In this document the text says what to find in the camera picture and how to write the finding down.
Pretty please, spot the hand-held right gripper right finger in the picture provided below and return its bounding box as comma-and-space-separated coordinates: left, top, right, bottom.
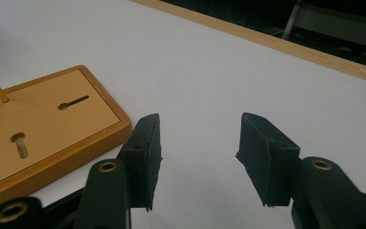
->
235, 112, 301, 208

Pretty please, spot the white paper sheet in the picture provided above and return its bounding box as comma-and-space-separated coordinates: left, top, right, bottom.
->
0, 0, 366, 229

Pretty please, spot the white metal stand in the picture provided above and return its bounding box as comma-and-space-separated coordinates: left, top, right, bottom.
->
280, 0, 366, 52

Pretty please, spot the wooden picture frame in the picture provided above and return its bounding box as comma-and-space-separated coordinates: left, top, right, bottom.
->
0, 64, 133, 218

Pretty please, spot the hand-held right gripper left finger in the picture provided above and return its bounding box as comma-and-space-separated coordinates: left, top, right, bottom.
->
116, 113, 164, 213

